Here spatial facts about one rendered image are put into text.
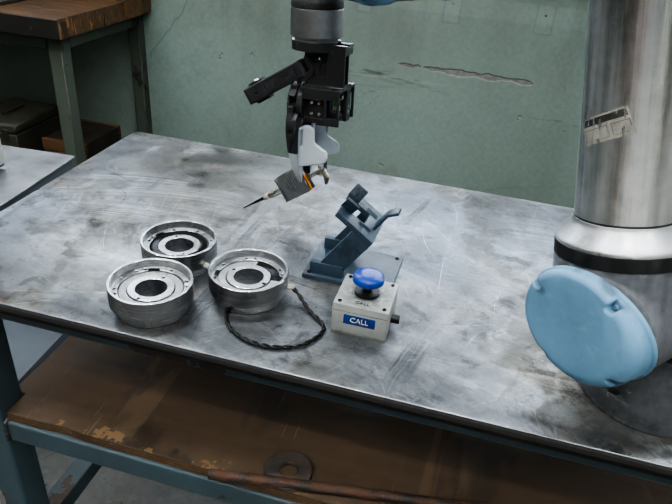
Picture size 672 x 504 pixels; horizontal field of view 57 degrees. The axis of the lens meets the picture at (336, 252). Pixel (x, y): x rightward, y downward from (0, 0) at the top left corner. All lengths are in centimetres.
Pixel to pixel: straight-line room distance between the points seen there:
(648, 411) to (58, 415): 82
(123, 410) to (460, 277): 56
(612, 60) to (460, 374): 39
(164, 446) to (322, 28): 64
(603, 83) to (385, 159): 195
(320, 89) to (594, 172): 47
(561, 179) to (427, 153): 50
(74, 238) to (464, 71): 164
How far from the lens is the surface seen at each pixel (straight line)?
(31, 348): 176
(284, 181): 100
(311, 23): 90
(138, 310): 77
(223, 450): 98
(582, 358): 59
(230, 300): 79
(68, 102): 231
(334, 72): 91
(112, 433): 102
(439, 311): 85
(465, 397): 73
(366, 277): 76
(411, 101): 236
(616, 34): 54
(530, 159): 240
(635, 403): 75
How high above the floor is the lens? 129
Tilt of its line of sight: 31 degrees down
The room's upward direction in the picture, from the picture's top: 5 degrees clockwise
